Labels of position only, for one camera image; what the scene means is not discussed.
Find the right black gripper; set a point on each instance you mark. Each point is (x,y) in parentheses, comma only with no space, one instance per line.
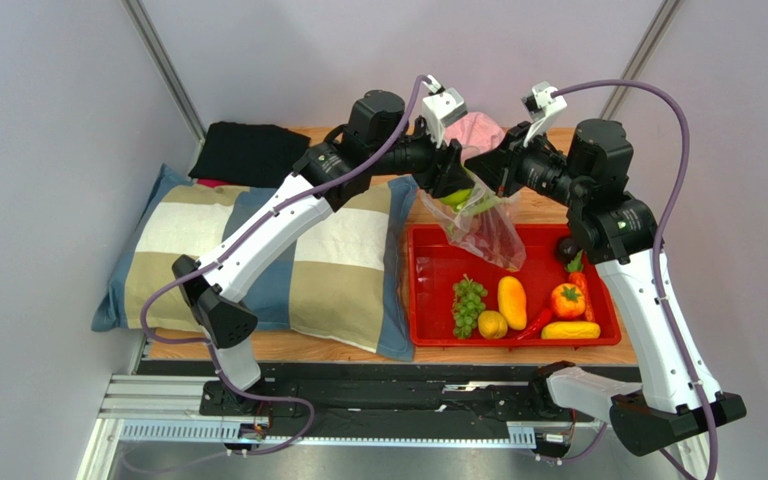
(500,168)

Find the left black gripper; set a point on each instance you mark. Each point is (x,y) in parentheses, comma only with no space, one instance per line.
(444,174)

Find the clear zip top bag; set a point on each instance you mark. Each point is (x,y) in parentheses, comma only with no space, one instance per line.
(443,215)

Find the red toy lobster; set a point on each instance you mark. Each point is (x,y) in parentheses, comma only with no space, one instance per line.
(495,240)

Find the green toy apple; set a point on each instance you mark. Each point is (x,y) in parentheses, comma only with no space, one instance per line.
(457,187)

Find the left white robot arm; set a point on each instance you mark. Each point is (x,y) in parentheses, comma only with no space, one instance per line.
(374,141)

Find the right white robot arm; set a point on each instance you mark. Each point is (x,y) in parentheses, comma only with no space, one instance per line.
(677,397)

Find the pink bucket hat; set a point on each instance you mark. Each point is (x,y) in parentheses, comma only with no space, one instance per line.
(477,133)

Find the red plastic tray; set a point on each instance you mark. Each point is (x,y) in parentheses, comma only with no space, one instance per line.
(435,267)

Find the dark purple toy fruit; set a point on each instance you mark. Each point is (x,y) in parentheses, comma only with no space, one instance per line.
(566,250)

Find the green toy grapes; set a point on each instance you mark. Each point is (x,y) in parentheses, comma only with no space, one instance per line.
(468,304)

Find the orange toy mango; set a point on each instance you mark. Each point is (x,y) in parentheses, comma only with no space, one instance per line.
(512,302)

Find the toy carrot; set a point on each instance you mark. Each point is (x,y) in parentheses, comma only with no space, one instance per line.
(576,276)

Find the yellow toy lemon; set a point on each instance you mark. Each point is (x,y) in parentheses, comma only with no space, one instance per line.
(492,325)

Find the orange toy tomato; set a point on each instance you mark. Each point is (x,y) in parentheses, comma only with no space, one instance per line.
(567,301)

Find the plaid patchwork pillow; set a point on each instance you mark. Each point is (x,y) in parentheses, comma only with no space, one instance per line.
(338,281)

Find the red toy chili pepper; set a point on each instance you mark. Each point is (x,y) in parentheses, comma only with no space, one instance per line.
(533,329)

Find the yellow toy banana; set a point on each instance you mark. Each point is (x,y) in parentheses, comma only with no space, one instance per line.
(570,330)

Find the black folded cloth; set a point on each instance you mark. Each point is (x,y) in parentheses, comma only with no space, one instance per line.
(253,155)

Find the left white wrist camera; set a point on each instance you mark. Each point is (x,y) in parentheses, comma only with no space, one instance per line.
(441,108)

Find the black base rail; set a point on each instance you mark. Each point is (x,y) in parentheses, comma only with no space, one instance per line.
(346,404)

